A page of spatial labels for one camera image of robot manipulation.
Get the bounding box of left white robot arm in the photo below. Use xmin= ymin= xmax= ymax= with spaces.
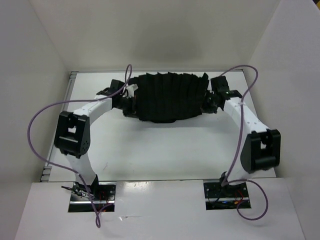
xmin=54 ymin=79 xmax=138 ymax=200

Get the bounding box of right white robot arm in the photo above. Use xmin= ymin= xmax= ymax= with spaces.
xmin=203 ymin=76 xmax=281 ymax=197

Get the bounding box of black skirt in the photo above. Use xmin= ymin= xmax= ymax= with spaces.
xmin=129 ymin=72 xmax=209 ymax=124

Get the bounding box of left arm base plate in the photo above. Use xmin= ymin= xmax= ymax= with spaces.
xmin=62 ymin=182 xmax=116 ymax=213

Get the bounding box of purple cable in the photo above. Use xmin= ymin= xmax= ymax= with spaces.
xmin=219 ymin=64 xmax=269 ymax=221
xmin=26 ymin=64 xmax=133 ymax=229

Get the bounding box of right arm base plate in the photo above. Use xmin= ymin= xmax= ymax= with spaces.
xmin=203 ymin=181 xmax=251 ymax=211

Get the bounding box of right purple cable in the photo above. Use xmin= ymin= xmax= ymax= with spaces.
xmin=219 ymin=64 xmax=269 ymax=221

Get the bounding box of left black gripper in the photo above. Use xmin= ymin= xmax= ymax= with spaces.
xmin=115 ymin=94 xmax=143 ymax=119

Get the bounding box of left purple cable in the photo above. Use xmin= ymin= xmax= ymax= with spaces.
xmin=26 ymin=64 xmax=133 ymax=229

